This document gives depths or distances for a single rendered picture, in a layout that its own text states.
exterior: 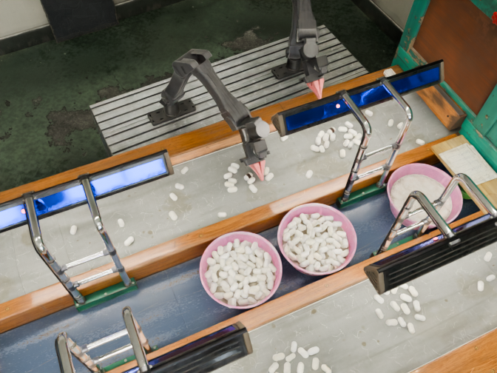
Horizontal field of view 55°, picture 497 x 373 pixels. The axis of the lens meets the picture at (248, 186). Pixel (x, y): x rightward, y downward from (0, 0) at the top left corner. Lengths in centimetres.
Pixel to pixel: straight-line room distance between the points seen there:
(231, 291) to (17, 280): 69
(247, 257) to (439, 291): 63
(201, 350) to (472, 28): 141
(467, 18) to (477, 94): 27
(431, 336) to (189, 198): 91
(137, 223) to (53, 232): 28
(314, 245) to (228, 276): 31
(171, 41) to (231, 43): 41
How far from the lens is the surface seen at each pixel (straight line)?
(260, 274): 159
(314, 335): 154
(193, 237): 163
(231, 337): 114
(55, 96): 326
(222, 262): 160
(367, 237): 178
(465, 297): 172
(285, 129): 150
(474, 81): 197
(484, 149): 201
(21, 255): 177
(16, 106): 329
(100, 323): 166
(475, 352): 164
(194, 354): 113
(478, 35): 191
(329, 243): 168
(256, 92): 215
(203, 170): 180
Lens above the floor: 220
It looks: 57 degrees down
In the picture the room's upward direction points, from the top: 2 degrees clockwise
